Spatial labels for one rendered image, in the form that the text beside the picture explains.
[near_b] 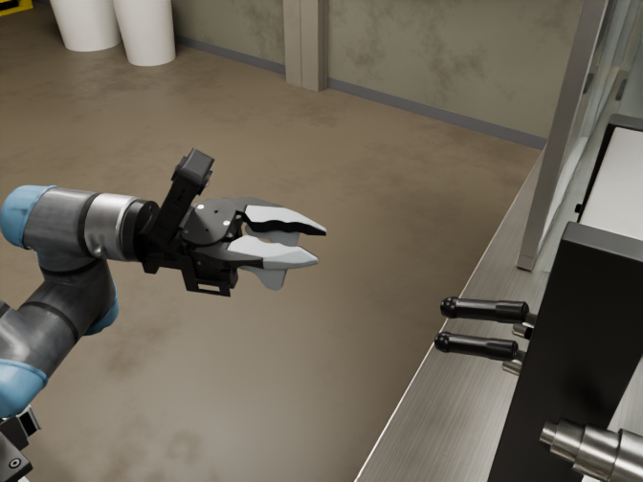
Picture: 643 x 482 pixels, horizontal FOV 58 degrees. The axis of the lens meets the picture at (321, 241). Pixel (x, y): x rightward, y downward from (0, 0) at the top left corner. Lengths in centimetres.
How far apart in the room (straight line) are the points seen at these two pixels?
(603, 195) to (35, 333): 57
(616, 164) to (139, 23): 459
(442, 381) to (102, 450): 134
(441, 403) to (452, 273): 169
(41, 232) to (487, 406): 64
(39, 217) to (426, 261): 208
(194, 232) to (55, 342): 20
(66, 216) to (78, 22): 472
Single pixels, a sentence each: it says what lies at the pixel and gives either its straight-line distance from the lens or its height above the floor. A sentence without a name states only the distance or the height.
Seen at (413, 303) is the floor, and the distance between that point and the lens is 239.
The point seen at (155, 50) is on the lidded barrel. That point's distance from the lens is 490.
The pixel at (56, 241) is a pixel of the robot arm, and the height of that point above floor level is 122.
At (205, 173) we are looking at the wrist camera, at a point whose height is 131.
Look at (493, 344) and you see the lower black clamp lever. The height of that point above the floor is 134.
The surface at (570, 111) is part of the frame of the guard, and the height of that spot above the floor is 122.
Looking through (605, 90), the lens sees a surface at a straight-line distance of 100.
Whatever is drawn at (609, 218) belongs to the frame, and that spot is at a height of 144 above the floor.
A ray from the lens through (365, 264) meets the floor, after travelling 256.
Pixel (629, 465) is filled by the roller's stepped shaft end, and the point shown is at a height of 135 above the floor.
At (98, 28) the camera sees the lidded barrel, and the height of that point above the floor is 18.
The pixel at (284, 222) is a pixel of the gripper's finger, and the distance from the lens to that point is 62.
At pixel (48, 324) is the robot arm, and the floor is 115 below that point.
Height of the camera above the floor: 160
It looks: 36 degrees down
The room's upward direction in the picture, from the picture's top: straight up
